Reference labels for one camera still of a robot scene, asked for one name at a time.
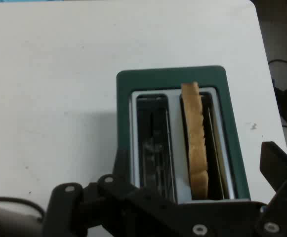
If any black robot wrist cable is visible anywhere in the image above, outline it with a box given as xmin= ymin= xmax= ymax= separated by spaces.
xmin=0 ymin=196 xmax=46 ymax=224

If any dark green two-slot toaster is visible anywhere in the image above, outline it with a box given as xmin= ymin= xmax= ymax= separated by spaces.
xmin=116 ymin=65 xmax=251 ymax=205

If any thin black floor cable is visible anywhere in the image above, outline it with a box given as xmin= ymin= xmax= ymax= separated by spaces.
xmin=268 ymin=59 xmax=287 ymax=73

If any toasted bread slice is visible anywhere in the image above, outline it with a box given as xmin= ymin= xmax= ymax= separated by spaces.
xmin=180 ymin=81 xmax=209 ymax=200

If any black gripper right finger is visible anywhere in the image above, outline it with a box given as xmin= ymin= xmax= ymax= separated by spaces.
xmin=255 ymin=141 xmax=287 ymax=237

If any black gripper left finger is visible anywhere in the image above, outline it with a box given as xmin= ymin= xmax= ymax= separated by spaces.
xmin=43 ymin=147 xmax=184 ymax=237

